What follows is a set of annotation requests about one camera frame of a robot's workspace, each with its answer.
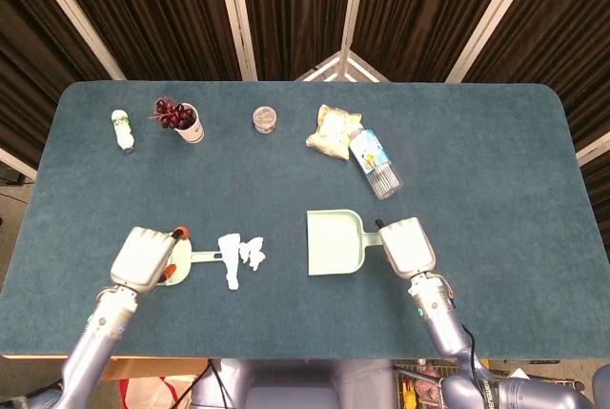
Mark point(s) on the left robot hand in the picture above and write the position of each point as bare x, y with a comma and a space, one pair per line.
140, 259

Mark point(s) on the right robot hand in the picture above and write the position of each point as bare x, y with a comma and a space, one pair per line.
407, 247

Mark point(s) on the green hand broom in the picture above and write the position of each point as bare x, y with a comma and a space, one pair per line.
200, 255

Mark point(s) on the green dustpan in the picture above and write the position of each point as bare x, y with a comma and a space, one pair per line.
333, 242

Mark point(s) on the long white tissue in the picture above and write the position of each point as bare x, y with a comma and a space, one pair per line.
231, 256

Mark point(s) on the small white tissue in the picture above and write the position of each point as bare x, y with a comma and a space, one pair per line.
252, 251

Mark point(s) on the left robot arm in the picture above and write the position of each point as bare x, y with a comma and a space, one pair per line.
95, 342

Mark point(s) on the clear plastic bottle blue label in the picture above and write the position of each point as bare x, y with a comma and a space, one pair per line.
374, 161

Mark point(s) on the cardboard box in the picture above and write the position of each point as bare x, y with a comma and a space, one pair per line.
157, 368

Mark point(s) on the small white green-label bottle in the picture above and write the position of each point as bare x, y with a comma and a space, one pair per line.
123, 130

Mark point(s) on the red and white bag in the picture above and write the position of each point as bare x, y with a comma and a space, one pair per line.
157, 392

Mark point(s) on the white paper cup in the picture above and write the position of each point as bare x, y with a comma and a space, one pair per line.
193, 131

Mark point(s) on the blue felt table cover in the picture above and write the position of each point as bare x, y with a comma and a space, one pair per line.
286, 180

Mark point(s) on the yellow snack bag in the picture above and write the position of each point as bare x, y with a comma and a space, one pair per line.
331, 130

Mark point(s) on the red grape bunch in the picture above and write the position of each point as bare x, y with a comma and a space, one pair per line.
167, 111

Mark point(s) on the lavender robot torso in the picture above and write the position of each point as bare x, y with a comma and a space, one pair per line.
295, 385

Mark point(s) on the round clear silver-lid jar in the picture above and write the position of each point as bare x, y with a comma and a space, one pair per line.
265, 119

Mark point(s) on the dark brown curtain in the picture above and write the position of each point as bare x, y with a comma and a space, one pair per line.
167, 8

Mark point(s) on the white partition post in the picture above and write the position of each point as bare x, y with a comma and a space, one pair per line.
495, 18
351, 13
76, 18
236, 13

